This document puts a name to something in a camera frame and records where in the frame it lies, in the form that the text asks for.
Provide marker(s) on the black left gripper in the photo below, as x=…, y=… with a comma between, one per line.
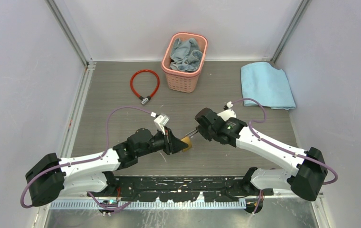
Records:
x=171, y=144

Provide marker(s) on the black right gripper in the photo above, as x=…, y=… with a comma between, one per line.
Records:
x=204, y=133

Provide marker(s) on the brass padlock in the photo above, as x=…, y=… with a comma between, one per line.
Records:
x=187, y=139

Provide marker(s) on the red cable lock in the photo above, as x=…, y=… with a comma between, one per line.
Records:
x=144, y=100

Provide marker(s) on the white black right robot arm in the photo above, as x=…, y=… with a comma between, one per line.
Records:
x=301, y=171

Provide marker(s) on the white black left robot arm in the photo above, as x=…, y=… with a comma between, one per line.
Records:
x=52, y=177

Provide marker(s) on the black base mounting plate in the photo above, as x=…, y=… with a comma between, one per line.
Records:
x=179, y=188

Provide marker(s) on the pink plastic basket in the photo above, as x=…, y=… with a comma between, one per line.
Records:
x=182, y=81

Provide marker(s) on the light blue folded towel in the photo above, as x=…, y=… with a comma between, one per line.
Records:
x=267, y=85

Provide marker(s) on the grey cloth in basket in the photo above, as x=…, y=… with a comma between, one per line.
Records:
x=185, y=56

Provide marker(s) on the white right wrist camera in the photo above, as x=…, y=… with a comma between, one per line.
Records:
x=229, y=108

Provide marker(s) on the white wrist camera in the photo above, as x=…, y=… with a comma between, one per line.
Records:
x=160, y=121
x=229, y=108

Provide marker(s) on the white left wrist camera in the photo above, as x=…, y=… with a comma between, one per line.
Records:
x=160, y=121

